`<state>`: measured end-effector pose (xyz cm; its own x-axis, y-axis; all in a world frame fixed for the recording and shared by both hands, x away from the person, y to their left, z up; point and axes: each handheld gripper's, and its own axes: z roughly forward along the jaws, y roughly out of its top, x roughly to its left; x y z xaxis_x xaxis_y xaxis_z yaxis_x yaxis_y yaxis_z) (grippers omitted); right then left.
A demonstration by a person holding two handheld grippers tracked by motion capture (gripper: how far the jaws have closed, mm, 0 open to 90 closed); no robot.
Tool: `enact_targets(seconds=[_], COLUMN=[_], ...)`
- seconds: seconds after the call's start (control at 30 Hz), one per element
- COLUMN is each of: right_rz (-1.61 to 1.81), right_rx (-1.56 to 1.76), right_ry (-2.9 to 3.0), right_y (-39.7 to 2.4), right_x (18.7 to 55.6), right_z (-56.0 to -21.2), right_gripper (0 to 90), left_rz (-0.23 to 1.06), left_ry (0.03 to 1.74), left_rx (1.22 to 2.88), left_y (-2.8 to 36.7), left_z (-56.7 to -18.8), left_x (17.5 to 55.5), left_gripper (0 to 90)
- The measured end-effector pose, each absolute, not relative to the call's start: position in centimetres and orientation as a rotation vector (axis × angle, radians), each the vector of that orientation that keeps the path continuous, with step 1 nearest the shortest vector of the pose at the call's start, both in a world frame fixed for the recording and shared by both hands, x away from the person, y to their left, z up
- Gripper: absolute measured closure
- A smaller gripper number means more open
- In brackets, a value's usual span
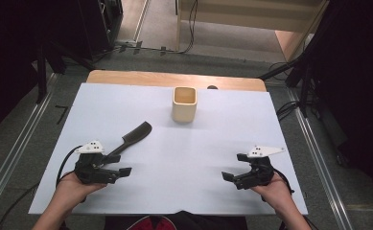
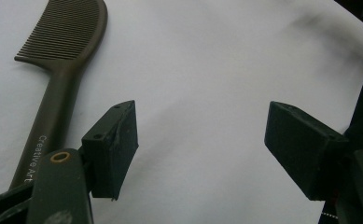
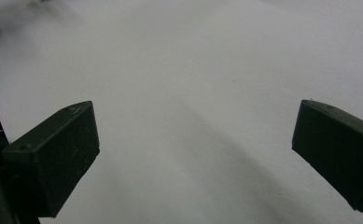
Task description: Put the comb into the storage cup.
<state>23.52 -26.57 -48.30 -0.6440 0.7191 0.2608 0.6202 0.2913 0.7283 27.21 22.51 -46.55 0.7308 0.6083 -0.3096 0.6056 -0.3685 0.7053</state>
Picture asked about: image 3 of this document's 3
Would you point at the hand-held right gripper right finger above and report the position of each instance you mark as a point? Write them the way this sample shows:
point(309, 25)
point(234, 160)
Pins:
point(337, 149)

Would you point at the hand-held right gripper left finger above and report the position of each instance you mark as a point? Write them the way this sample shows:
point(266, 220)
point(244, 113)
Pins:
point(54, 155)

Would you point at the white table mat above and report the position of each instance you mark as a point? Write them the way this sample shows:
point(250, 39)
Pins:
point(185, 93)

